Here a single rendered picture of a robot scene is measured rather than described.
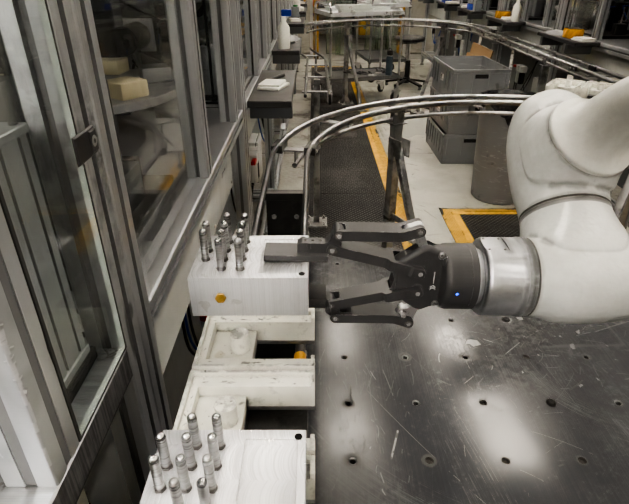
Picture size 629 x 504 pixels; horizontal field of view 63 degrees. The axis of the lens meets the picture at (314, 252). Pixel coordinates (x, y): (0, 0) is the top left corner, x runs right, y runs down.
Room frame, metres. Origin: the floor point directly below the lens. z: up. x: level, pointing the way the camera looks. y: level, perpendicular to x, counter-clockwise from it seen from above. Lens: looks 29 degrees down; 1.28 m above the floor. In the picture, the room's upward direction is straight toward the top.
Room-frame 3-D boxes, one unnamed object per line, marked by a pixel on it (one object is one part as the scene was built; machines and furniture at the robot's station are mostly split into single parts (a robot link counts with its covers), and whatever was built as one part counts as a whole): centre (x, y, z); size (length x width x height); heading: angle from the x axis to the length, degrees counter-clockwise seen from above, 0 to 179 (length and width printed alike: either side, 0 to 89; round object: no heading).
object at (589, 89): (1.97, -1.08, 0.84); 0.37 x 0.14 x 0.10; 58
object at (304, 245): (0.49, -0.01, 1.02); 0.05 x 0.01 x 0.03; 90
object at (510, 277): (0.49, -0.21, 0.97); 0.09 x 0.06 x 0.09; 0
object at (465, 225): (2.30, -1.02, 0.01); 1.00 x 0.55 x 0.01; 0
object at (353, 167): (4.76, -0.26, 0.01); 5.85 x 0.59 x 0.01; 0
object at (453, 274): (0.49, -0.13, 0.97); 0.09 x 0.07 x 0.08; 90
